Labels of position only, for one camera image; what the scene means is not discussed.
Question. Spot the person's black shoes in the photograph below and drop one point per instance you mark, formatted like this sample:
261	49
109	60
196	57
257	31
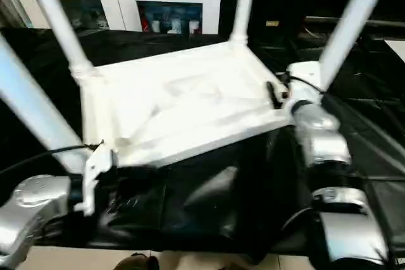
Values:
136	262

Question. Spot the white plastic table top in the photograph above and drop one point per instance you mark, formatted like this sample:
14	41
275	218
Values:
190	99

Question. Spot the small yellow tag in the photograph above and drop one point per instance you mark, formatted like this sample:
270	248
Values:
272	23

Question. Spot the white flat board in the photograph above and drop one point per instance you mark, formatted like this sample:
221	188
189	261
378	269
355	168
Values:
397	49

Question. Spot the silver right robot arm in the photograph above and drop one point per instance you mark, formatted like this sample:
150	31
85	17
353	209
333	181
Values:
323	143

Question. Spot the red bottle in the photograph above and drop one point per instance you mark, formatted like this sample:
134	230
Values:
145	25

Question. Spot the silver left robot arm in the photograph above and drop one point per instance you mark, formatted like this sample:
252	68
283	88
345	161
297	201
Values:
31	213

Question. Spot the black plastic mat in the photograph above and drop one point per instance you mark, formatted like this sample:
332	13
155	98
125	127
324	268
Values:
202	200

